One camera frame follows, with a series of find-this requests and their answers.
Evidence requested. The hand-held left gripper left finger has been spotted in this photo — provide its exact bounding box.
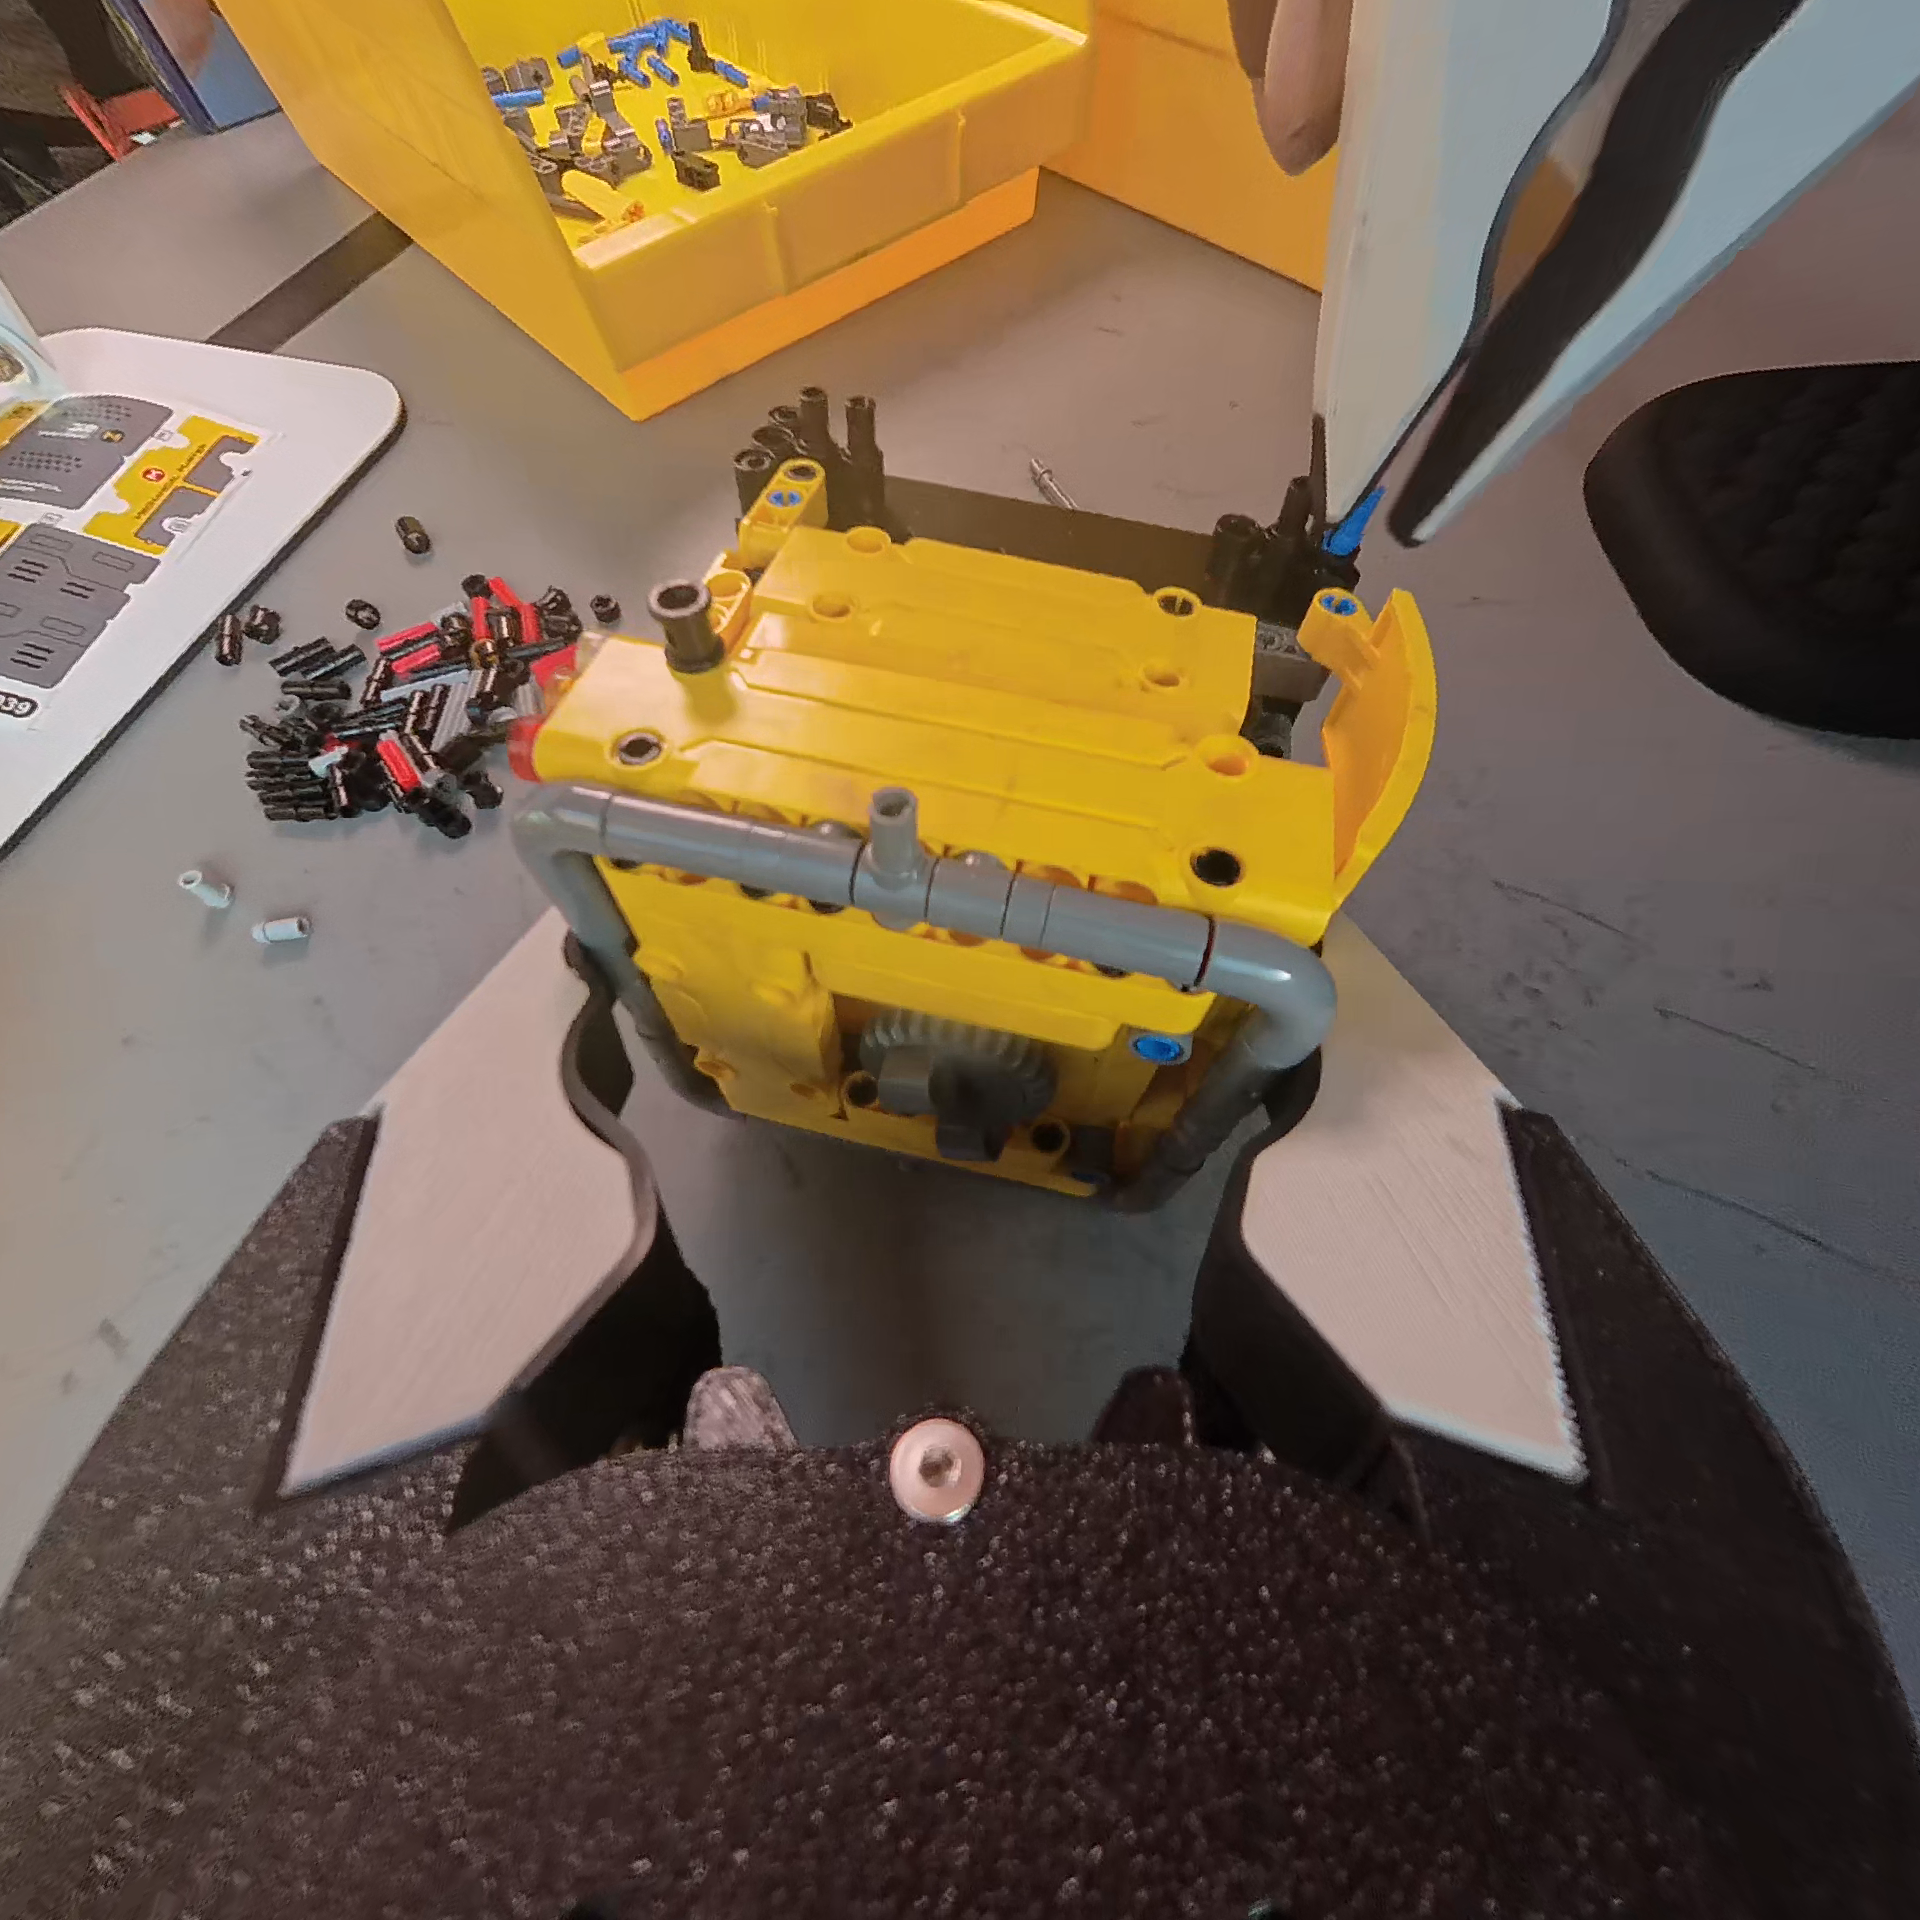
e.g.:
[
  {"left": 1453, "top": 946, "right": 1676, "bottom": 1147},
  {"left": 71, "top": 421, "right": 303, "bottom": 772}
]
[{"left": 263, "top": 915, "right": 721, "bottom": 1532}]

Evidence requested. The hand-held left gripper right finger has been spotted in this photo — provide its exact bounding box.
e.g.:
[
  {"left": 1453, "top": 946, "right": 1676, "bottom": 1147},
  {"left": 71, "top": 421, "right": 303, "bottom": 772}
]
[{"left": 1184, "top": 908, "right": 1592, "bottom": 1501}]

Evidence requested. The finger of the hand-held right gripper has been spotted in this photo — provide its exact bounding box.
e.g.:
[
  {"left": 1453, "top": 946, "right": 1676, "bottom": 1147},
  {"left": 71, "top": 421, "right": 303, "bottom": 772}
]
[
  {"left": 1388, "top": 0, "right": 1864, "bottom": 549},
  {"left": 1312, "top": 0, "right": 1623, "bottom": 522}
]

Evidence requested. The yellow and black lego model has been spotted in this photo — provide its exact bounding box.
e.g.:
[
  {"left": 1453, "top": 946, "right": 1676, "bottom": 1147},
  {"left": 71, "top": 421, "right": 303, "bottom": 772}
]
[{"left": 510, "top": 386, "right": 1443, "bottom": 1214}]

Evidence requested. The person's right hand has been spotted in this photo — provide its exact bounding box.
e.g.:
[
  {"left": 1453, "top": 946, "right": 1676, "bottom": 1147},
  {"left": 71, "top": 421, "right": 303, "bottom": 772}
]
[{"left": 1222, "top": 0, "right": 1345, "bottom": 178}]

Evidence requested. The empty yellow plastic bin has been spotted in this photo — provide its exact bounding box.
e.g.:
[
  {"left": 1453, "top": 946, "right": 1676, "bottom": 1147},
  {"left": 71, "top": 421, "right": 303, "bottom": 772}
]
[{"left": 1048, "top": 0, "right": 1343, "bottom": 294}]

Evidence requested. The black padded armrest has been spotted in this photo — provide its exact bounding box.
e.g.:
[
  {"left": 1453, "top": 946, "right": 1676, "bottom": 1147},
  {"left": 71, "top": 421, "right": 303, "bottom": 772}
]
[{"left": 1581, "top": 360, "right": 1920, "bottom": 741}]

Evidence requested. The pile of black red pins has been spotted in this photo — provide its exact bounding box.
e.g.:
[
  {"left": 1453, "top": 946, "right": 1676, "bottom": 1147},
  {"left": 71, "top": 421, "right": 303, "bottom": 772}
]
[{"left": 209, "top": 563, "right": 623, "bottom": 838}]

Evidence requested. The heap of grey blue pieces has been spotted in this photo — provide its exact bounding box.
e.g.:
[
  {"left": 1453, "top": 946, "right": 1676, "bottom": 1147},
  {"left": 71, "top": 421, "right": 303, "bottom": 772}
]
[{"left": 480, "top": 24, "right": 857, "bottom": 226}]

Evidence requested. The yellow grey sticker sheet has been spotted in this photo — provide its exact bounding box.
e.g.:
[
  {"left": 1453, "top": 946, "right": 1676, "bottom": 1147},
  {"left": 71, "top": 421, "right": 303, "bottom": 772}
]
[{"left": 0, "top": 352, "right": 279, "bottom": 722}]

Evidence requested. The yellow bin with many pieces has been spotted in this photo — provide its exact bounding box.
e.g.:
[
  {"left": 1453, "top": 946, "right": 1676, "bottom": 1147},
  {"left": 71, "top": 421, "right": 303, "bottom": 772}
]
[{"left": 209, "top": 0, "right": 1088, "bottom": 425}]

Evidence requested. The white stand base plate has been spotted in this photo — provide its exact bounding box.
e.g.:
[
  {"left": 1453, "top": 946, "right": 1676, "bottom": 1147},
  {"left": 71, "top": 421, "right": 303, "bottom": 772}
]
[{"left": 0, "top": 328, "right": 406, "bottom": 857}]

